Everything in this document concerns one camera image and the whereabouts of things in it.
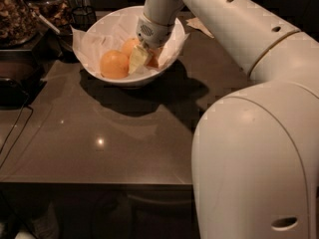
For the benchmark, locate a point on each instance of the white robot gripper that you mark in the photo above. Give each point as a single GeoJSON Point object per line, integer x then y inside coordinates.
{"type": "Point", "coordinates": [154, 34]}

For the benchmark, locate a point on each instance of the orange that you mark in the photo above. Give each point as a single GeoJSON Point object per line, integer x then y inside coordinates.
{"type": "Point", "coordinates": [128, 46]}
{"type": "Point", "coordinates": [114, 65]}
{"type": "Point", "coordinates": [154, 61]}

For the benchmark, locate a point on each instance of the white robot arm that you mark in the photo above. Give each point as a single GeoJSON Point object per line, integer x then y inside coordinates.
{"type": "Point", "coordinates": [255, 152]}

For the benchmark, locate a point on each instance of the white paper bowl liner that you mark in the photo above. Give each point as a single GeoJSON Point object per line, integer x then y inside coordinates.
{"type": "Point", "coordinates": [96, 40]}

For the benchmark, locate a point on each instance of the white ceramic bowl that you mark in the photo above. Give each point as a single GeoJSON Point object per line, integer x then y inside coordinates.
{"type": "Point", "coordinates": [133, 80]}

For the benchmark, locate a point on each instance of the folded paper napkins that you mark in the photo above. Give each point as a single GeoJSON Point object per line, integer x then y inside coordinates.
{"type": "Point", "coordinates": [195, 23]}

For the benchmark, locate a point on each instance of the black appliance on left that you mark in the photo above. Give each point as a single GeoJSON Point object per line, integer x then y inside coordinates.
{"type": "Point", "coordinates": [21, 72]}

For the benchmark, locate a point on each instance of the glass jar of dried snacks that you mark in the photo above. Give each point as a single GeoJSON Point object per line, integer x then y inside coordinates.
{"type": "Point", "coordinates": [17, 24]}

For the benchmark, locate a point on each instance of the black wire basket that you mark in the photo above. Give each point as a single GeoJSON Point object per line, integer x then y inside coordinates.
{"type": "Point", "coordinates": [83, 17]}

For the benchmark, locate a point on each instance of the white scoop handle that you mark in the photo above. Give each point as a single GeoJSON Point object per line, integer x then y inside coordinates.
{"type": "Point", "coordinates": [45, 21]}

